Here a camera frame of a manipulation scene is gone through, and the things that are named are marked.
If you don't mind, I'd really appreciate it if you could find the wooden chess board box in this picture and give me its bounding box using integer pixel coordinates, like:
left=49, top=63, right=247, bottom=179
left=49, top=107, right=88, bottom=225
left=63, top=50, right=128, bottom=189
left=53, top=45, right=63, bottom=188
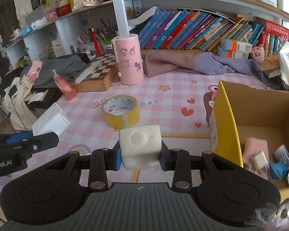
left=71, top=53, right=118, bottom=92

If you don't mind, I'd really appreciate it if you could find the pink spray bottle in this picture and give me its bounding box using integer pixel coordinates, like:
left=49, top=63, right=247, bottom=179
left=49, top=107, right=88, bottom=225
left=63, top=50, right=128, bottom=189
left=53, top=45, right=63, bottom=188
left=52, top=70, right=76, bottom=100

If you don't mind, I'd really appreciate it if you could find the grey clothing pile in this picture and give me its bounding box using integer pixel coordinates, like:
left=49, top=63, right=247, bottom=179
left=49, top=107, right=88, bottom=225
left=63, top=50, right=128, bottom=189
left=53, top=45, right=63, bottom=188
left=20, top=55, right=87, bottom=89

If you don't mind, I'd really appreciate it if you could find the orange white box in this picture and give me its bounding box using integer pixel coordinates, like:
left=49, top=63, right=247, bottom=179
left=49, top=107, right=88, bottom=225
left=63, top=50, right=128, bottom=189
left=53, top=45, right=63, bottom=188
left=221, top=38, right=253, bottom=53
left=217, top=46, right=249, bottom=60

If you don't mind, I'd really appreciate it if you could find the red book stack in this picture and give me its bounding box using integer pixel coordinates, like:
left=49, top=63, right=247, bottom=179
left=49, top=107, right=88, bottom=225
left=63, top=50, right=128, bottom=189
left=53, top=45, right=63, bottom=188
left=255, top=17, right=289, bottom=57

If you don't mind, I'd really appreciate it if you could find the orange white box upper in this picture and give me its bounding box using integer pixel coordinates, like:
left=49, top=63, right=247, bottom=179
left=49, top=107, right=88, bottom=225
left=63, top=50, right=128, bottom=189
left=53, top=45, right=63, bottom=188
left=221, top=38, right=253, bottom=53

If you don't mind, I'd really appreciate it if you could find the blue wrapper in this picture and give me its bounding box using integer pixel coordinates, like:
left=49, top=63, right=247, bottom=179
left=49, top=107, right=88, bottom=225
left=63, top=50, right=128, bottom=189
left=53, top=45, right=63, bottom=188
left=269, top=162, right=289, bottom=180

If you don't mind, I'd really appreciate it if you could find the pink cylindrical container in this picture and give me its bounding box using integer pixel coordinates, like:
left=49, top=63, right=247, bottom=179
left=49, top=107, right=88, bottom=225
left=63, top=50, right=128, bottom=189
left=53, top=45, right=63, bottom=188
left=112, top=33, right=144, bottom=85

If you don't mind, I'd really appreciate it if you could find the yellow tape roll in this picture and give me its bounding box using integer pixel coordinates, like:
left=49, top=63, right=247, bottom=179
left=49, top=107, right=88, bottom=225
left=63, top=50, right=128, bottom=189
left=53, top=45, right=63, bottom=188
left=102, top=95, right=140, bottom=129

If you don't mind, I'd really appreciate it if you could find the white pen holder cup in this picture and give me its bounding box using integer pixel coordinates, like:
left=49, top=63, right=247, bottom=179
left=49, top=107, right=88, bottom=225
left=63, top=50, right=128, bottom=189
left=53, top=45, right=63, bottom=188
left=79, top=42, right=95, bottom=53

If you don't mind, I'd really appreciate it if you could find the white charger plug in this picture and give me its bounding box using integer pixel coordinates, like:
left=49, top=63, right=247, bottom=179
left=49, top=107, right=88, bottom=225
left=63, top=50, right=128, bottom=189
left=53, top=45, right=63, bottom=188
left=250, top=151, right=268, bottom=174

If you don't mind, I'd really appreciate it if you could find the white bookshelf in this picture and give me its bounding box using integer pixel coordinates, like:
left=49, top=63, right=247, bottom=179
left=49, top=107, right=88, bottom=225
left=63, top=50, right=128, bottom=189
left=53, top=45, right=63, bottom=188
left=4, top=0, right=289, bottom=63

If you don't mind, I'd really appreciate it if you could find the pink purple cloth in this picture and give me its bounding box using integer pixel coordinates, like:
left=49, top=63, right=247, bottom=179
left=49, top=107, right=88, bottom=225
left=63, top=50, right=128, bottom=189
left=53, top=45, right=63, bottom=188
left=143, top=50, right=282, bottom=90

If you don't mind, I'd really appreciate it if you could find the pink phone case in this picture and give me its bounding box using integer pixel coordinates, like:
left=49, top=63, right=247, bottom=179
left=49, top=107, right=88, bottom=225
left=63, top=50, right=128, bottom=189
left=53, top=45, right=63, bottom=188
left=24, top=60, right=43, bottom=83

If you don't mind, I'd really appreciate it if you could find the pink checkered tablecloth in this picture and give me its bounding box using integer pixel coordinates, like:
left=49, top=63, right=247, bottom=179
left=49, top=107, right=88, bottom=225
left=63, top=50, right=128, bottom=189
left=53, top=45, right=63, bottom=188
left=0, top=70, right=280, bottom=198

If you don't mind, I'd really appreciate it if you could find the pink sponge cloth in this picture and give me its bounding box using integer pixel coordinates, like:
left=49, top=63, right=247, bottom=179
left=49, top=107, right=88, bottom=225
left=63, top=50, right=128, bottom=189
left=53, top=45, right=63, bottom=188
left=242, top=137, right=269, bottom=180

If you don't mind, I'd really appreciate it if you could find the orange white box lower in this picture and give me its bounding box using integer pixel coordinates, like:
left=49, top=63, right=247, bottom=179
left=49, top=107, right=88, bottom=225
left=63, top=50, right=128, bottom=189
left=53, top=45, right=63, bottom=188
left=217, top=46, right=249, bottom=60

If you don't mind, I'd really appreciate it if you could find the yellow cardboard box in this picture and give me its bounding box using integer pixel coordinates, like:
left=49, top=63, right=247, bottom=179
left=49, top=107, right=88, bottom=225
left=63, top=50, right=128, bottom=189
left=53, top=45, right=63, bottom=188
left=209, top=81, right=289, bottom=166

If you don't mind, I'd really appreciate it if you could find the white square block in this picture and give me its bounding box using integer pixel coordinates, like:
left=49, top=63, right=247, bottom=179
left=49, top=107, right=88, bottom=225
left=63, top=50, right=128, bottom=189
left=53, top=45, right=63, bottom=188
left=119, top=125, right=162, bottom=171

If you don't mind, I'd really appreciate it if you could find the pink pig plush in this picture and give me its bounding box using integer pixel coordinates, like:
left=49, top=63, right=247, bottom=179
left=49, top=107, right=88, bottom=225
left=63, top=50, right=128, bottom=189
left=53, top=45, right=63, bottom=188
left=250, top=44, right=265, bottom=65

